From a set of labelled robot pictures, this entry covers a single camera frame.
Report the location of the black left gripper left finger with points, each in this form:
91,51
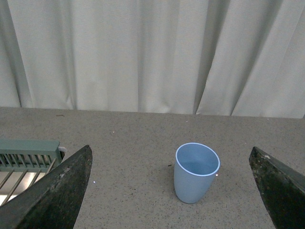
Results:
55,200

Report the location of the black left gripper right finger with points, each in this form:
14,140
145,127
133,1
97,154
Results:
281,188

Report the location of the blue plastic cup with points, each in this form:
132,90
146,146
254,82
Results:
195,168

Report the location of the green dish drying rack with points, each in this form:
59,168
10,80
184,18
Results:
24,162

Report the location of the white curtain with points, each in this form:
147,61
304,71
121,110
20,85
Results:
205,57

